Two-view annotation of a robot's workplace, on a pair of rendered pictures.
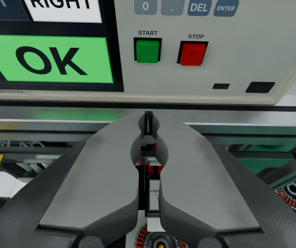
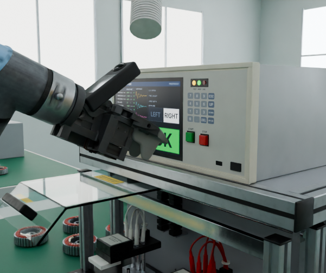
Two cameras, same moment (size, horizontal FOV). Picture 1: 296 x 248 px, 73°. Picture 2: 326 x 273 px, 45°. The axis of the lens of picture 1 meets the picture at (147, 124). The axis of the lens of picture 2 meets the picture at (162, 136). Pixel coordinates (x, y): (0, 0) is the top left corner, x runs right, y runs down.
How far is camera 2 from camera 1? 67 cm
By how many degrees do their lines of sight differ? 64
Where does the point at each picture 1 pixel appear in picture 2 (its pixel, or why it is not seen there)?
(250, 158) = (232, 229)
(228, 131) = (213, 189)
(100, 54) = (177, 137)
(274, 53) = (233, 143)
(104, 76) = (177, 149)
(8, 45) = not seen: hidden behind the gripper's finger
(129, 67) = (185, 145)
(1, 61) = not seen: hidden behind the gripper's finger
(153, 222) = not seen: outside the picture
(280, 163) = (255, 246)
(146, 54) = (187, 136)
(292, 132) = (245, 197)
